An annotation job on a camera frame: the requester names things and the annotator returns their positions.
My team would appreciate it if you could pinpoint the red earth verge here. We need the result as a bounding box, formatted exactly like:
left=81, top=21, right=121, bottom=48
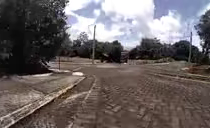
left=181, top=63, right=210, bottom=77

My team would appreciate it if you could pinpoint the grey concrete pavement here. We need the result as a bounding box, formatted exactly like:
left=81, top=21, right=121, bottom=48
left=0, top=71, right=85, bottom=122

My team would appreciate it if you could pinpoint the row of dark trees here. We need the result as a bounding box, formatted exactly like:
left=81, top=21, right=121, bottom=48
left=60, top=31, right=203, bottom=64

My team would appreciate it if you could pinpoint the grey utility pole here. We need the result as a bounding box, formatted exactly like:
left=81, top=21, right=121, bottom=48
left=91, top=24, right=97, bottom=65

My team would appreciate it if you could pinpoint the grey cobblestone road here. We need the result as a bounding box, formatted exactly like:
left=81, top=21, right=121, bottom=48
left=8, top=61, right=210, bottom=128

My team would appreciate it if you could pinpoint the tall tree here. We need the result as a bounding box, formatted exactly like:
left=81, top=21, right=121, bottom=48
left=194, top=8, right=210, bottom=64

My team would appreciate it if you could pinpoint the large dark tree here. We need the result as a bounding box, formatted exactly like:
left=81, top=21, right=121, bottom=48
left=0, top=0, right=71, bottom=76

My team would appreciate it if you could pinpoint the pale stone kerb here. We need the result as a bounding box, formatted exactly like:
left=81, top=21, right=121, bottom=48
left=0, top=75, right=87, bottom=128

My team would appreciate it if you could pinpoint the small dark building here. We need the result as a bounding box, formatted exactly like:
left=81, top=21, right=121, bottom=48
left=120, top=50, right=130, bottom=64

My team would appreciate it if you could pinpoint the thin grey pole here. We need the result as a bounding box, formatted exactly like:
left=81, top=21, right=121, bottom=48
left=188, top=31, right=193, bottom=64

